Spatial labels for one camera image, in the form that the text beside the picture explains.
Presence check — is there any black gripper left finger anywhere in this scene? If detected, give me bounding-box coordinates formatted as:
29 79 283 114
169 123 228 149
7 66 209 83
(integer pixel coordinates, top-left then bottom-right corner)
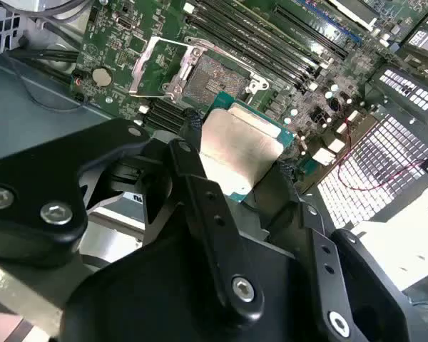
0 108 267 324

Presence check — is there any silver green CPU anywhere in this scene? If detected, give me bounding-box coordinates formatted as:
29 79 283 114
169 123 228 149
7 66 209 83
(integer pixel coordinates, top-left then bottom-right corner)
198 90 296 204

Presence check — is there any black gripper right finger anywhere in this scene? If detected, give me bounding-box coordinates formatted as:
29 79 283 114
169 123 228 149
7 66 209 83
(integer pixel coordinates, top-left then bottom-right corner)
251 159 420 342

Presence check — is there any metal socket cover frame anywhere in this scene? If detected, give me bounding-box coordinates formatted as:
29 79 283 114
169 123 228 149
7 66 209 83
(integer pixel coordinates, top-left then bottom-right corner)
128 36 195 99

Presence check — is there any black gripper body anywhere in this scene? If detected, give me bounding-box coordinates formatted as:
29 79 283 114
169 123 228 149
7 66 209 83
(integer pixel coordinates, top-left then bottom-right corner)
58 152 324 342

